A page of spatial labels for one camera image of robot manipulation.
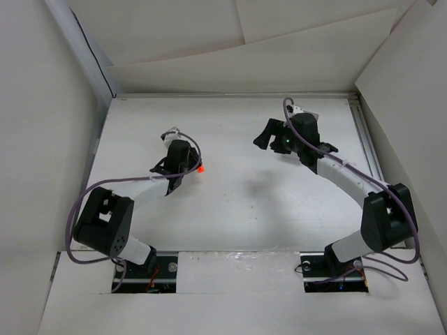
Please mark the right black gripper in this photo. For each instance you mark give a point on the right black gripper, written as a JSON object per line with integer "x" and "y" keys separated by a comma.
{"x": 275, "y": 128}

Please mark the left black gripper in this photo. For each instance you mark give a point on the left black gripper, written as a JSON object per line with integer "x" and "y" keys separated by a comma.
{"x": 194, "y": 158}

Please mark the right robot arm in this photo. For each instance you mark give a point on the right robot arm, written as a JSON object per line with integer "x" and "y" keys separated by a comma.
{"x": 388, "y": 216}

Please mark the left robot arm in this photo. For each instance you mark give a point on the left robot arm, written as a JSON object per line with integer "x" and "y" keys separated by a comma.
{"x": 105, "y": 221}

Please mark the white divided container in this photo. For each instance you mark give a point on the white divided container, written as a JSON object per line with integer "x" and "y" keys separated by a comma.
{"x": 315, "y": 115}

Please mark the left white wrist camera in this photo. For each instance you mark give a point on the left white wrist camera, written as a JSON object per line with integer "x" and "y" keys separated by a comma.
{"x": 170, "y": 135}

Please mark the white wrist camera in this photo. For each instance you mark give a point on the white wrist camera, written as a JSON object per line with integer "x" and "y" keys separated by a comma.
{"x": 294, "y": 109}
{"x": 170, "y": 135}

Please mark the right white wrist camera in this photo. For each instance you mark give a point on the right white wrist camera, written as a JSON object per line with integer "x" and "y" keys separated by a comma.
{"x": 294, "y": 109}

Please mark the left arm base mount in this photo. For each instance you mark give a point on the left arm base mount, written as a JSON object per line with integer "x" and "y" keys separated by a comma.
{"x": 158, "y": 277}

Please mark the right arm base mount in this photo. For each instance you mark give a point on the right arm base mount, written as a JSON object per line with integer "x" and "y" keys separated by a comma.
{"x": 322, "y": 272}

